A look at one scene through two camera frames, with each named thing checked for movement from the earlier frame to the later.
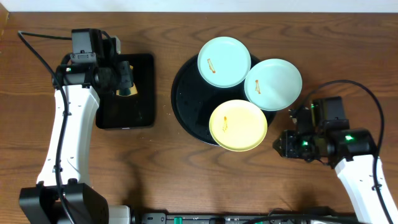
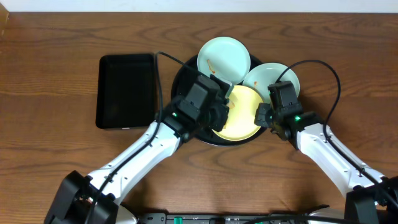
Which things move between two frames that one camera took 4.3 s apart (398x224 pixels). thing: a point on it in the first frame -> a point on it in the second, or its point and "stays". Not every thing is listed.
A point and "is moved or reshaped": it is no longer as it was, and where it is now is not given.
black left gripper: (125, 75) -> (219, 115)
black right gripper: (287, 144) -> (262, 116)
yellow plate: (238, 126) is moved or reshaped
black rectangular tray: (126, 112) stays
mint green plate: (224, 61) stays
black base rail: (208, 218) stays
